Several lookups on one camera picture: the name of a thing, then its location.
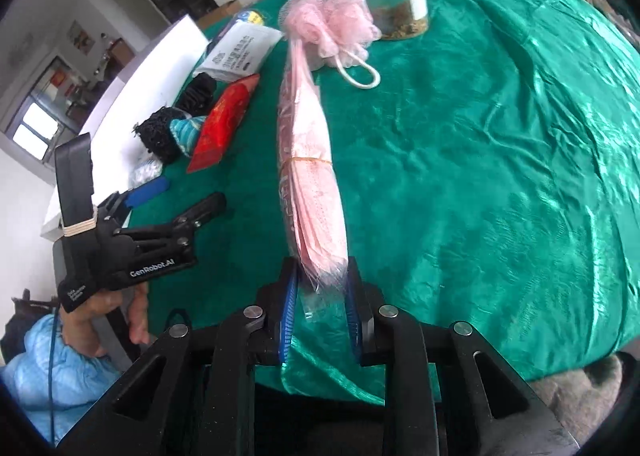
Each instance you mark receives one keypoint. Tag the blue puffy jacket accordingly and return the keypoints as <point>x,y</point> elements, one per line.
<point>30,381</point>

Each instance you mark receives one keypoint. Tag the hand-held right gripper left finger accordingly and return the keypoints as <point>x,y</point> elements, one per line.
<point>287,321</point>

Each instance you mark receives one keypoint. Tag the red foil packet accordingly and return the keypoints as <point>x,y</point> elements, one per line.
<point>225,121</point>

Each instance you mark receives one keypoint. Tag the grey cushion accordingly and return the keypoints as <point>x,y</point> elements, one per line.
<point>575,396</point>

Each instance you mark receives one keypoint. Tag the clear crinkled wrapper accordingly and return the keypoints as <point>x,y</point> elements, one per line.
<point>145,172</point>

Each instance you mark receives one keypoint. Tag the black lace scrunchie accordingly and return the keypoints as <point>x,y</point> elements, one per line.
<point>157,136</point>

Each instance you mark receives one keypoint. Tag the pink face mask pack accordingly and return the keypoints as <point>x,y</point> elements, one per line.
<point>310,186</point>

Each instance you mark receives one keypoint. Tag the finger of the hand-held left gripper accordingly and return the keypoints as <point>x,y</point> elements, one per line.
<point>147,190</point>
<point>202,211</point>

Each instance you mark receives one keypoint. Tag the white plastic packet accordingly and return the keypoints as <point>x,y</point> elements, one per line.
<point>240,53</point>

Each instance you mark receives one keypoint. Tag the green satin tablecloth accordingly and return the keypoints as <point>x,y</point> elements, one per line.
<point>475,161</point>

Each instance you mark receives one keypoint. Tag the pink mesh bath loofah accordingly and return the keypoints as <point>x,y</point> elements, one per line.
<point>345,21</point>

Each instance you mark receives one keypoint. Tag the black ribbed scrunchie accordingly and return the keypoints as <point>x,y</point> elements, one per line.
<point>196,93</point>

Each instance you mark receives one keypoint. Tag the white board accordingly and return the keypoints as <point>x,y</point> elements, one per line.
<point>150,81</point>

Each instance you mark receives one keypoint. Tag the teal striped scrunchie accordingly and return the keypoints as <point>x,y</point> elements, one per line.
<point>186,136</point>

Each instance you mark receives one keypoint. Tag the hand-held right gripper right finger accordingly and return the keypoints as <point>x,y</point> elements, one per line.
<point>353,321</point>

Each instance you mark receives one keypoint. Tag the wall picture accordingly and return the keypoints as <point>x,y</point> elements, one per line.
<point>81,37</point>

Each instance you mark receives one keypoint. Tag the person's left hand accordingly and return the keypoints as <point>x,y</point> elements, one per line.
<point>82,323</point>

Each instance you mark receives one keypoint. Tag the cardboard box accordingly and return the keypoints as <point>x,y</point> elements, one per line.
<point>229,10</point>

